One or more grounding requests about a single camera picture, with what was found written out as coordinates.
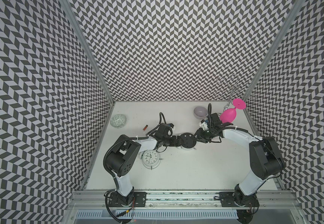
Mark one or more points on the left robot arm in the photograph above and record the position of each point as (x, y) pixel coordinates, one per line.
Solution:
(120, 158)

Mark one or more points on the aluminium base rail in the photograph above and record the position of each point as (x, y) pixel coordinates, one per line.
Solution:
(188, 199)

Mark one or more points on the white alarm clock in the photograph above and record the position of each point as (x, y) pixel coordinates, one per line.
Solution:
(187, 141)
(151, 159)

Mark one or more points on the lilac small bowl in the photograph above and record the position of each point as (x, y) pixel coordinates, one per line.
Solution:
(200, 112)

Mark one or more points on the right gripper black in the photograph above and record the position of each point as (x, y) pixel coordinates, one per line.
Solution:
(200, 137)

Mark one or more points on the pink plastic wine glass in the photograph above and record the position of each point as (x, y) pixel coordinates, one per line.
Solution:
(229, 115)

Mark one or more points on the green patterned glass dish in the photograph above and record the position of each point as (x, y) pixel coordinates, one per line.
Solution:
(118, 121)

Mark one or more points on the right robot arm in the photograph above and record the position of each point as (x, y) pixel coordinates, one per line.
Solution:
(266, 161)

